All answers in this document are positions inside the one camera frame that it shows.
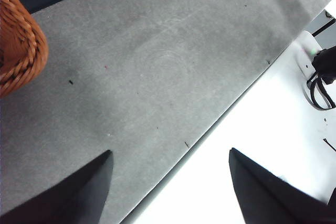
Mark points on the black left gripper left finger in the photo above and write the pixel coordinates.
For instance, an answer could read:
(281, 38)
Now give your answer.
(71, 195)

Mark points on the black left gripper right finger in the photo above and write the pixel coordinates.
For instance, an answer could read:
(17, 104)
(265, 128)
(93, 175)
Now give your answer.
(267, 197)

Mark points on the white device housing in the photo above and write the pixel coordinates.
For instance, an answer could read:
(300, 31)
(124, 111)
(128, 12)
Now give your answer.
(304, 48)

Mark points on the brown wicker basket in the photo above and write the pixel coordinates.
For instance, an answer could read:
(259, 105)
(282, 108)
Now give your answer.
(18, 48)

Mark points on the black camera device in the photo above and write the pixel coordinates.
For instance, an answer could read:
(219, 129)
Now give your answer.
(326, 62)

